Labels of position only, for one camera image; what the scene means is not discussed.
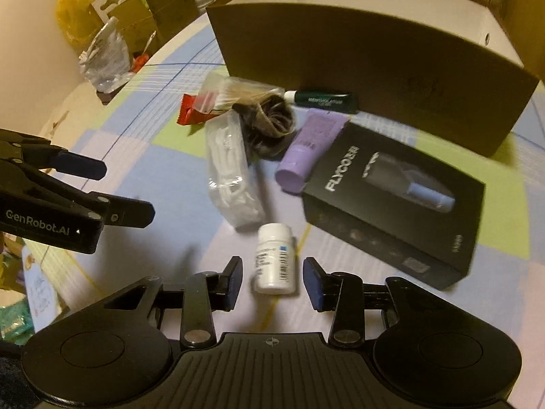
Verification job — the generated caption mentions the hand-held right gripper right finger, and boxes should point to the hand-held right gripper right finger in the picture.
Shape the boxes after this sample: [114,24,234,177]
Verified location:
[301,257,443,348]

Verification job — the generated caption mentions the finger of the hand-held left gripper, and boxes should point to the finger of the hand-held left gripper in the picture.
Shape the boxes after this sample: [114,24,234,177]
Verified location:
[17,163,156,228]
[0,128,107,181]

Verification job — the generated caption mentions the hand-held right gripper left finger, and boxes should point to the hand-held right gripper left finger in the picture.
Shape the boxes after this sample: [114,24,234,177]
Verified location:
[100,256,244,351]

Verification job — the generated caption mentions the white pill bottle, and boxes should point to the white pill bottle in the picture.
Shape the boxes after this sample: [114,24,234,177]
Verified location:
[253,223,297,296]

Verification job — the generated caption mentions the black shaver box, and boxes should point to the black shaver box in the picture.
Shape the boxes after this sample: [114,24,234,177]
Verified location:
[301,121,487,291]

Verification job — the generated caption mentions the red snack packet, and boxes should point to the red snack packet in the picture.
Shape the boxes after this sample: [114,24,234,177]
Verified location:
[178,93,222,127]

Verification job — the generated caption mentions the purple cream tube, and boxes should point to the purple cream tube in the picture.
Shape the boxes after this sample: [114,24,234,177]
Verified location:
[275,108,351,194]

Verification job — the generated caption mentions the bag of cotton swabs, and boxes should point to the bag of cotton swabs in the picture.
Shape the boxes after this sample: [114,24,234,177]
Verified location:
[193,72,286,116]

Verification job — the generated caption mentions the brown cardboard box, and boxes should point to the brown cardboard box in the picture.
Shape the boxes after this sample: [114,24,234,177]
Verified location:
[205,0,541,159]

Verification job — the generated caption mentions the white printed plastic bag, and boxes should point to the white printed plastic bag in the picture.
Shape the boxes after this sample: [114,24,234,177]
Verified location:
[22,243,65,321]

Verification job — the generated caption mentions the clear bag of white pads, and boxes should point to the clear bag of white pads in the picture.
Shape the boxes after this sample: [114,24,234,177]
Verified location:
[204,111,265,233]

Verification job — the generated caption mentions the clear crumpled plastic bag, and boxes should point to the clear crumpled plastic bag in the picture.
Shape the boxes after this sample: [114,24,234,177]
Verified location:
[79,17,135,93]

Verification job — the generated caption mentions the dark brown hair scrunchie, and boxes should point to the dark brown hair scrunchie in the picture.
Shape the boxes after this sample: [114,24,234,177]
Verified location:
[232,94,297,162]

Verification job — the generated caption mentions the cardboard boxes with hang tabs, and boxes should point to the cardboard boxes with hang tabs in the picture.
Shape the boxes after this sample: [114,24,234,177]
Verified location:
[91,0,201,47]

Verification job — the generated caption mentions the yellow plastic bag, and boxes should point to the yellow plastic bag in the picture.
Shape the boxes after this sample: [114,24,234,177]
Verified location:
[55,0,107,45]

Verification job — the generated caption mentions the dark green lip balm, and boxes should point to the dark green lip balm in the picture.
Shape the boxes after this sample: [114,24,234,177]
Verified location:
[284,89,359,115]

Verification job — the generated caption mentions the orange handled tool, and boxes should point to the orange handled tool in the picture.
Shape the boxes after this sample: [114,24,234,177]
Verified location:
[131,36,156,72]

